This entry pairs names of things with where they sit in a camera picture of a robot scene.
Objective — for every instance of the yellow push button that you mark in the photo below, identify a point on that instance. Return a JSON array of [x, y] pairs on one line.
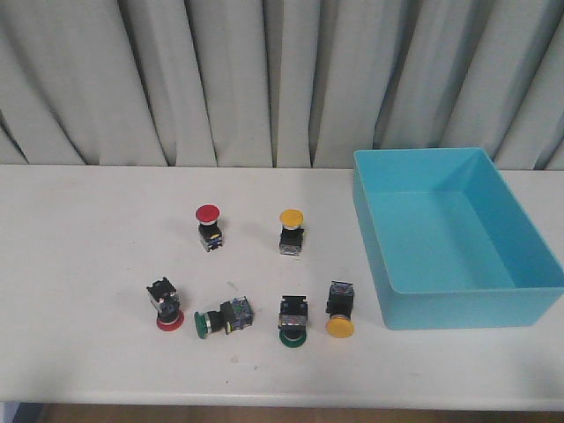
[[339, 309], [291, 237]]

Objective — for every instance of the red push button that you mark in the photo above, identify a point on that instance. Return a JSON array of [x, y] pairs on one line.
[[165, 299], [210, 234]]

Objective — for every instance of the blue plastic box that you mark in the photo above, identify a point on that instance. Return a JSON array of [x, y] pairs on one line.
[[448, 244]]

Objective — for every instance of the inverted green push button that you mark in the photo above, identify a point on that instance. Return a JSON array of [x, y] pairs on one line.
[[293, 320]]

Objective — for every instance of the lying yellow push button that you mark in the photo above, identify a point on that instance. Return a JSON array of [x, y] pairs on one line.
[[339, 309]]

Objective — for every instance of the lying green push button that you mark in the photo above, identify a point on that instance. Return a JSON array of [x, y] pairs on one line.
[[233, 315]]

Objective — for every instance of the grey pleated curtain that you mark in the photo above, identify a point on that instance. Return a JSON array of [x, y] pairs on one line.
[[279, 83]]

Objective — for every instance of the inverted red push button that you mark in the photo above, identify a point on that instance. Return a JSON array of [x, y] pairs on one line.
[[165, 299]]

